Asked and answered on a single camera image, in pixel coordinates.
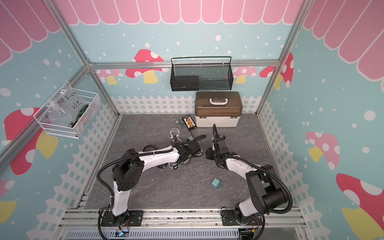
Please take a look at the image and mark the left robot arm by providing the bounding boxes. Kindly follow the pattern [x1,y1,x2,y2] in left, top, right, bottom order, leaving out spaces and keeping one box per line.
[96,141,202,217]

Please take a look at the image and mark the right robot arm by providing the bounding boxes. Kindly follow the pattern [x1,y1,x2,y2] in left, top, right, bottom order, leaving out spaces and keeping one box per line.
[207,134,293,224]

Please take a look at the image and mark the black orange battery pack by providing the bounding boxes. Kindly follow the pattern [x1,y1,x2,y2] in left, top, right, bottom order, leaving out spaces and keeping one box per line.
[182,115,197,131]

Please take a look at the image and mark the teal charger cube near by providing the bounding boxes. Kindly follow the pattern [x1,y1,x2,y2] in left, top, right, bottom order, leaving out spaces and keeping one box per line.
[212,178,222,189]

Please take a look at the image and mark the brown lidded storage box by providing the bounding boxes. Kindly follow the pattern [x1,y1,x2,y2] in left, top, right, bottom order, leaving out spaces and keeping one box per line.
[195,91,243,128]

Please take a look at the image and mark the green circuit board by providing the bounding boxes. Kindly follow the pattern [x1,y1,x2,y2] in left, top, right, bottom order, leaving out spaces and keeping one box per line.
[115,230,130,238]

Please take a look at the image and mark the clear plastic labelled bag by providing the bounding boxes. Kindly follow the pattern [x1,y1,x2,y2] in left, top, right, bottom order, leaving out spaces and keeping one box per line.
[45,83,88,121]

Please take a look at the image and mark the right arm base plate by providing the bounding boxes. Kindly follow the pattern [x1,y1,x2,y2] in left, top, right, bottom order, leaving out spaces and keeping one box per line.
[220,208,263,227]

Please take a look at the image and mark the black mesh wall basket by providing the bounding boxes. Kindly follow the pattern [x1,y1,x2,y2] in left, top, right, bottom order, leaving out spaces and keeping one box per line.
[170,56,234,92]

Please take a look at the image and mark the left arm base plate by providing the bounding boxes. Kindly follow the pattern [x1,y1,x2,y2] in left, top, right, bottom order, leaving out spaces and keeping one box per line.
[99,210,144,227]

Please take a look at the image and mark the white wire wall basket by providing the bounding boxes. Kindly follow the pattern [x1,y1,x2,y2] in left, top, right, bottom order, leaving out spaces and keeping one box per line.
[34,82,101,139]

